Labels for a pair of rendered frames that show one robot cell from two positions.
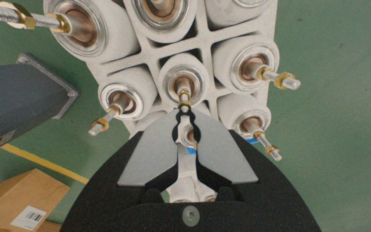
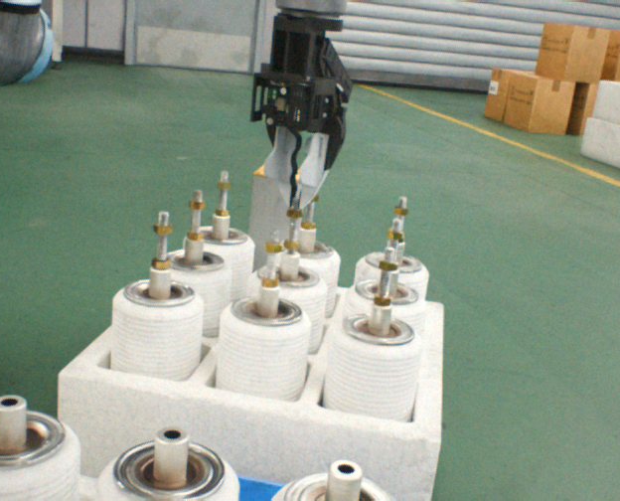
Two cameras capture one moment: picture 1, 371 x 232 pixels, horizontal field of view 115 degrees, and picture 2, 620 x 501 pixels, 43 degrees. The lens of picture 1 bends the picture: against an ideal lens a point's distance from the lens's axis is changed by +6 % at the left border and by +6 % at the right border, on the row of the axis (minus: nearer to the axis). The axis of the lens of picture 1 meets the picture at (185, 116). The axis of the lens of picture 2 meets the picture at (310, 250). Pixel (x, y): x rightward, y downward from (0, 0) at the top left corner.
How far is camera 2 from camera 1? 0.96 m
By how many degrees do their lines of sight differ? 102
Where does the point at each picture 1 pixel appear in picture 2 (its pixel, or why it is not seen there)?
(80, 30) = (225, 228)
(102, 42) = (231, 242)
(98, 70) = not seen: hidden behind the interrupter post
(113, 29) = (246, 246)
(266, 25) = (428, 338)
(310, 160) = not seen: outside the picture
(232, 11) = (369, 270)
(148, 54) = not seen: hidden behind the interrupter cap
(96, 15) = (242, 237)
